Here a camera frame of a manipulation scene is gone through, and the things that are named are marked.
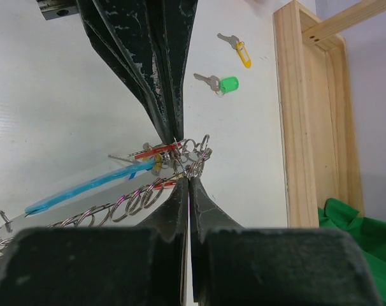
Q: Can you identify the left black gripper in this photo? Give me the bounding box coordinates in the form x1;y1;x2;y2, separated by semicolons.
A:
37;0;176;144

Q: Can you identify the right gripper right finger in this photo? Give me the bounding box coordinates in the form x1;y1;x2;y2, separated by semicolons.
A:
189;177;382;305

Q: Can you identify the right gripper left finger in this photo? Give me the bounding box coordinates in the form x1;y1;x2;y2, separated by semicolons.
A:
0;178;189;305

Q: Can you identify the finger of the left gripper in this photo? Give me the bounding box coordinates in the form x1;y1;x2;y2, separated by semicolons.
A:
146;1;197;140

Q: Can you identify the metal keyring band blue handle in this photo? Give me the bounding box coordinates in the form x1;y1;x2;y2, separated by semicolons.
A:
0;135;214;265

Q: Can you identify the red tag key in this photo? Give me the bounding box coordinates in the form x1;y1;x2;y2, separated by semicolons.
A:
130;142;182;159

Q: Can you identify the yellow tag key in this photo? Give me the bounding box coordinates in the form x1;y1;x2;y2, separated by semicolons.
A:
217;33;252;68

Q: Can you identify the green tag key left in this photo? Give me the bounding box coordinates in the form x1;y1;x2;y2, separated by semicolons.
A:
194;73;239;96

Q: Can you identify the green shirt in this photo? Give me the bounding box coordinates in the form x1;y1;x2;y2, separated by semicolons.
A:
318;198;386;305

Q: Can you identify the wooden rack frame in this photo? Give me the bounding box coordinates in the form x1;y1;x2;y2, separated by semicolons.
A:
273;1;386;228

